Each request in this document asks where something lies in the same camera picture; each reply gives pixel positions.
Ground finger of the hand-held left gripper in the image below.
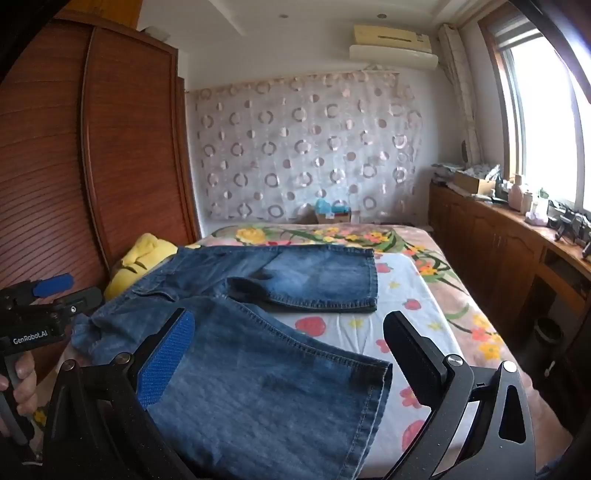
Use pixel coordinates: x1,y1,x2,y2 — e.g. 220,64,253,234
0,273,76,304
52,286,105,320

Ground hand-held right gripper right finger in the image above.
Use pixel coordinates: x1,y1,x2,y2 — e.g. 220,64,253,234
382,310,539,480

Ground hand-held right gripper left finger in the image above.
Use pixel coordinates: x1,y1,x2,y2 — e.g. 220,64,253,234
39,305,197,480

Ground blue denim pants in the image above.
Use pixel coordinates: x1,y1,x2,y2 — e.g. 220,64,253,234
71,244,394,480

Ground person's left hand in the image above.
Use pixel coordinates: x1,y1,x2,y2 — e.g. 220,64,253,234
0,352,38,418

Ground strawberry print bed sheet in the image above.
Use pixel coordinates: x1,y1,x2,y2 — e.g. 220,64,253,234
28,244,465,480

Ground yellow plush toy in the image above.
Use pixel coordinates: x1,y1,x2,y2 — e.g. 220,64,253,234
104,233,179,302

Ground floral blanket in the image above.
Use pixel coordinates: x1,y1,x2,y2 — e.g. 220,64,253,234
191,224,506,370

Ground long wooden cabinet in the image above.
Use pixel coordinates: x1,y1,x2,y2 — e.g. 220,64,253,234
429,178,591,370

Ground black trash bin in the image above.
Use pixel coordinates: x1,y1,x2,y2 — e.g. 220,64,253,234
534,317,565,359

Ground open cardboard box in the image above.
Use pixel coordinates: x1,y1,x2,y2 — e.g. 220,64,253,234
452,171,498,195

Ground stack of papers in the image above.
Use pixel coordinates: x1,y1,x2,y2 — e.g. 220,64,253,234
431,161,465,184

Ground tied window curtain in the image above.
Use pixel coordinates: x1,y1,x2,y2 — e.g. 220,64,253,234
438,23,484,168

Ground window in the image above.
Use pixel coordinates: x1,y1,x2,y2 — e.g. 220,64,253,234
480,0,591,214

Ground white air conditioner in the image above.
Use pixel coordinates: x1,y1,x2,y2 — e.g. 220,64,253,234
349,24,439,71

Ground circle pattern wall curtain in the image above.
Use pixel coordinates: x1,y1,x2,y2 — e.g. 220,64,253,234
187,69,424,223

